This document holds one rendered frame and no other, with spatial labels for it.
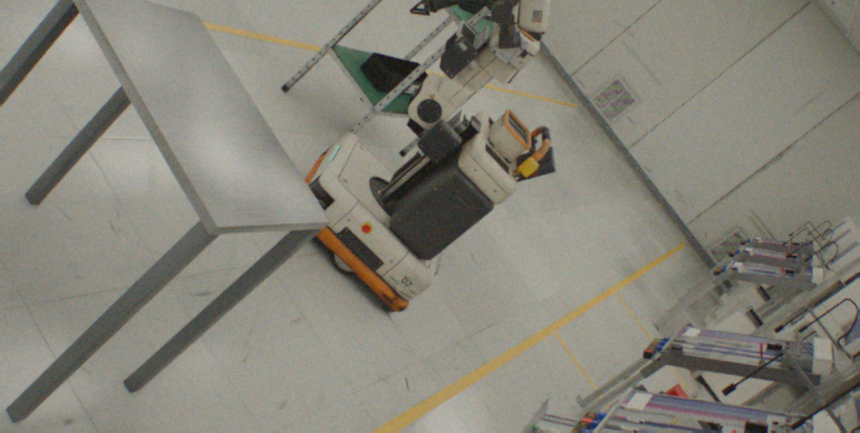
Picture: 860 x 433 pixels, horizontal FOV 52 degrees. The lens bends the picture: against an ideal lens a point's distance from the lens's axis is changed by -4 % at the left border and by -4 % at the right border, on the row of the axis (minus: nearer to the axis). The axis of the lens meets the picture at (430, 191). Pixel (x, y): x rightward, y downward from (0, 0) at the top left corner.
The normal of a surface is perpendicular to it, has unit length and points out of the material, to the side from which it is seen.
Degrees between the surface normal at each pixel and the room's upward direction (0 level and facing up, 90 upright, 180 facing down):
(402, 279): 90
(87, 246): 0
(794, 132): 90
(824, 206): 90
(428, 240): 90
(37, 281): 0
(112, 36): 0
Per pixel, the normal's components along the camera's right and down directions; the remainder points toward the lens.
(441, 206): -0.13, 0.47
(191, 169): 0.72, -0.61
